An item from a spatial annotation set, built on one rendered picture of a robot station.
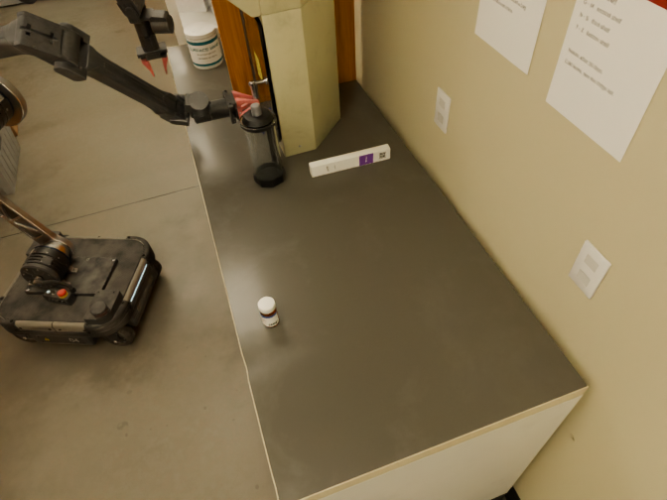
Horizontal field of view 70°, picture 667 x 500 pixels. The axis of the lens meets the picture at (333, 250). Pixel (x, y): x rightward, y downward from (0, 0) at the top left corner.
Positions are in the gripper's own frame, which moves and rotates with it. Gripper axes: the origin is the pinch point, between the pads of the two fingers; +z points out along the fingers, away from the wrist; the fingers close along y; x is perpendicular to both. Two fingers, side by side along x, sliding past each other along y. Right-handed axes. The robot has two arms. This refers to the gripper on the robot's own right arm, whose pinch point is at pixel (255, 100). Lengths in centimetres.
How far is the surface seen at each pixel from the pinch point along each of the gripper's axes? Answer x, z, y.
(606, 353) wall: 11, 48, -107
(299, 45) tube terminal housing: -17.6, 14.1, -5.7
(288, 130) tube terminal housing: 9.5, 8.0, -5.4
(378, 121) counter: 18.6, 42.9, 0.7
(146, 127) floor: 114, -53, 192
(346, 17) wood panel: -7, 43, 31
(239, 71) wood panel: 5.6, 0.7, 31.7
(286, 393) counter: 21, -17, -87
